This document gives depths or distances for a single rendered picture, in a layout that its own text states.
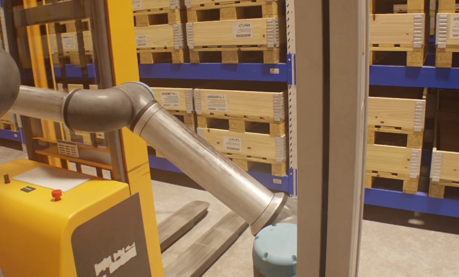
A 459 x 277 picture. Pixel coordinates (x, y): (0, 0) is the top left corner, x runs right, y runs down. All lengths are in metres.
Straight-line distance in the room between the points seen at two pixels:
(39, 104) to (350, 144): 0.89
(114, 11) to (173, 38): 1.82
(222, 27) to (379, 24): 1.20
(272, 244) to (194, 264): 1.55
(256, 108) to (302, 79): 2.64
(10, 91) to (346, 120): 0.46
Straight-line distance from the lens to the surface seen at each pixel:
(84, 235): 1.49
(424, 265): 2.67
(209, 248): 2.57
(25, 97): 1.15
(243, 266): 2.54
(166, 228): 2.85
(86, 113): 1.01
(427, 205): 2.94
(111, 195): 1.53
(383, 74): 2.70
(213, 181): 1.05
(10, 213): 1.69
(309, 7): 0.37
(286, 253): 0.89
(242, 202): 1.05
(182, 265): 2.44
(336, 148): 0.38
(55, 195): 1.54
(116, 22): 1.57
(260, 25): 2.91
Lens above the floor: 1.49
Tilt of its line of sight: 14 degrees down
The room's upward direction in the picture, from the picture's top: 3 degrees counter-clockwise
